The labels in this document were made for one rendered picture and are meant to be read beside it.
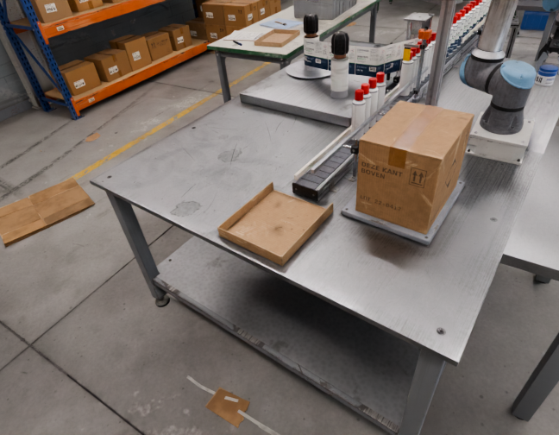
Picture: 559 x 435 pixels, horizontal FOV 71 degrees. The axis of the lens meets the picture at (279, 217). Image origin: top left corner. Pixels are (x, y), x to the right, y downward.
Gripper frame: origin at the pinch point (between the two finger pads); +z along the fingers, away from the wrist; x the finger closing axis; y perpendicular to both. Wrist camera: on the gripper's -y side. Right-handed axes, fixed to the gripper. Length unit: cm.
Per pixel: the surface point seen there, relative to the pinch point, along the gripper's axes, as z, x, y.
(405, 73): 0, 56, -20
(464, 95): 16.7, 31.5, 3.8
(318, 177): 12, 60, -99
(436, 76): -1.0, 41.3, -22.8
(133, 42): 52, 414, 109
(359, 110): -2, 58, -69
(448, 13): -26, 41, -23
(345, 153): 12, 59, -80
